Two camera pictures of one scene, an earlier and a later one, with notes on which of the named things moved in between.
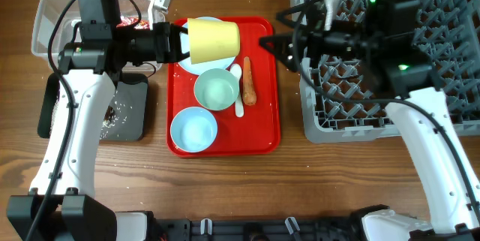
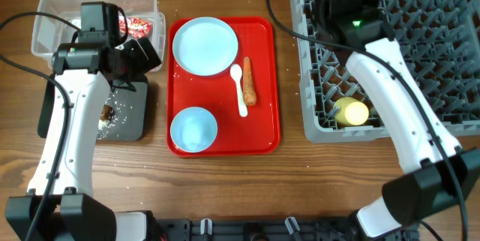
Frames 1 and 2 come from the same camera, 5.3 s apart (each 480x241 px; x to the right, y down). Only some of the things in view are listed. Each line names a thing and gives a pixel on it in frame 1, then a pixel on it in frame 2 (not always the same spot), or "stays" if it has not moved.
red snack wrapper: x=142 y=25 stays
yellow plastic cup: x=212 y=40 to x=352 y=111
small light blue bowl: x=193 y=129 stays
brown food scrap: x=109 y=113 stays
